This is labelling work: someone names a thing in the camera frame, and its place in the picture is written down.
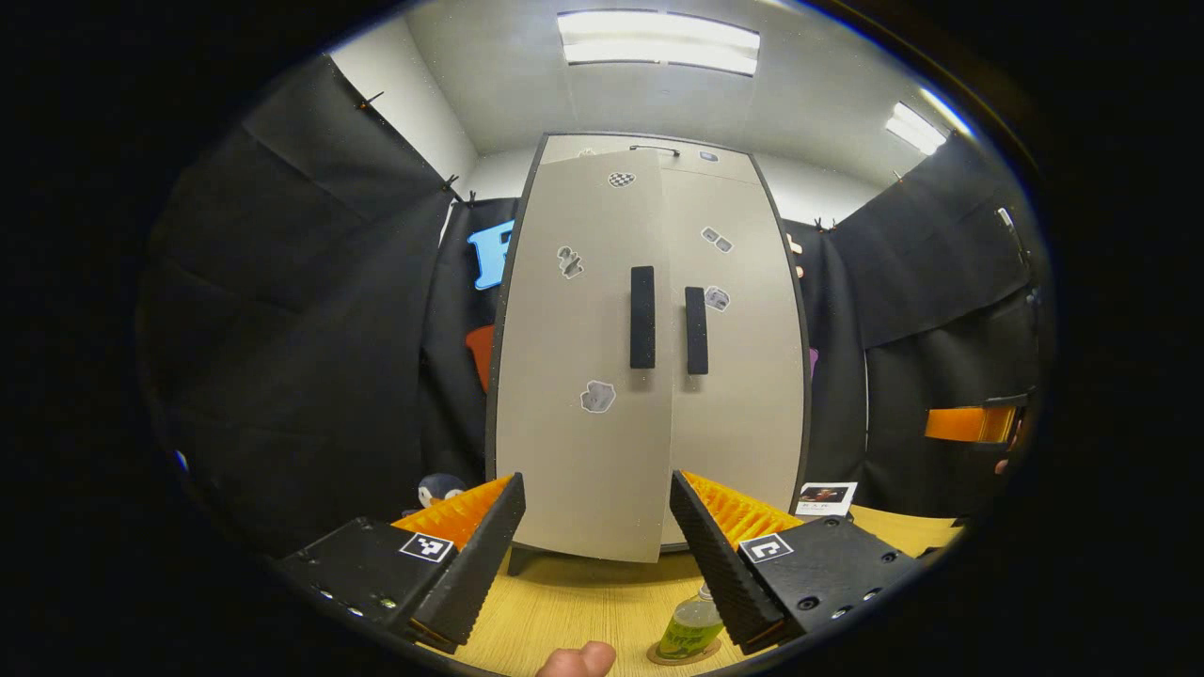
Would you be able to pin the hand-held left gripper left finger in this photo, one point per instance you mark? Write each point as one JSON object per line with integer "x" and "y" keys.
{"x": 480, "y": 564}

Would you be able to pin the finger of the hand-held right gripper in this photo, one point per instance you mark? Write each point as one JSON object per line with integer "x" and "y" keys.
{"x": 959, "y": 425}

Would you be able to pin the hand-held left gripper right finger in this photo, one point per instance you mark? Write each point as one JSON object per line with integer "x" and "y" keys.
{"x": 720, "y": 564}

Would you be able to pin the green label clear bottle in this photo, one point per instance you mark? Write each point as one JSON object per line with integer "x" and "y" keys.
{"x": 687, "y": 635}

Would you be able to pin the round cork coaster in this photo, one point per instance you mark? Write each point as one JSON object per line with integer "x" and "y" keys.
{"x": 655, "y": 655}

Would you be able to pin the cabinet door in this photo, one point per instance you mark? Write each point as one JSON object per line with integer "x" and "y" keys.
{"x": 564, "y": 451}
{"x": 752, "y": 395}

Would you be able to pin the grey white cabinet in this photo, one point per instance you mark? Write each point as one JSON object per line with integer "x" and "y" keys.
{"x": 738, "y": 167}

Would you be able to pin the dark blue plush toy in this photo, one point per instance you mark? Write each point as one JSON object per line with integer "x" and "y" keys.
{"x": 440, "y": 489}

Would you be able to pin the small photo card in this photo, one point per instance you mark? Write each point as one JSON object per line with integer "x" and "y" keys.
{"x": 826, "y": 498}

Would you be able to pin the small ceiling light panel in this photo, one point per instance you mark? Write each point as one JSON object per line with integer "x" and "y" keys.
{"x": 917, "y": 127}

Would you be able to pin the black backdrop cloth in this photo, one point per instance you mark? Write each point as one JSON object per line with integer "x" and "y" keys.
{"x": 282, "y": 329}

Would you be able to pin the large ceiling light panel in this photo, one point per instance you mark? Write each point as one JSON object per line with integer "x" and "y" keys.
{"x": 658, "y": 42}

